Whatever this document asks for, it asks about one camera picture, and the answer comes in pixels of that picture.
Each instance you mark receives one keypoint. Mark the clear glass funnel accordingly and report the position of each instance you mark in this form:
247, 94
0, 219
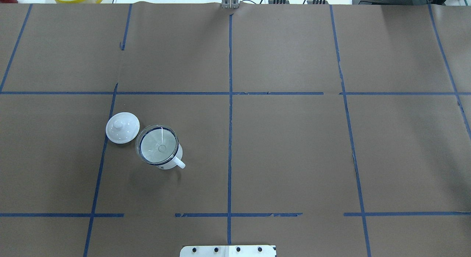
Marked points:
157, 144

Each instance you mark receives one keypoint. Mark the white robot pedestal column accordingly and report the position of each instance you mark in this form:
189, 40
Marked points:
229, 251

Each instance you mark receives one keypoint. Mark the white enamel cup blue rim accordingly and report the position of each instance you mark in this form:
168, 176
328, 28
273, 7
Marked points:
162, 148

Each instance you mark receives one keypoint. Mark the white ceramic lid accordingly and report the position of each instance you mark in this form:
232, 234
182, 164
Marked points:
122, 128

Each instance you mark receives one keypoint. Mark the aluminium frame post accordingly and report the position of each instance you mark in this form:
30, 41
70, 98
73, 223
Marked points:
230, 4

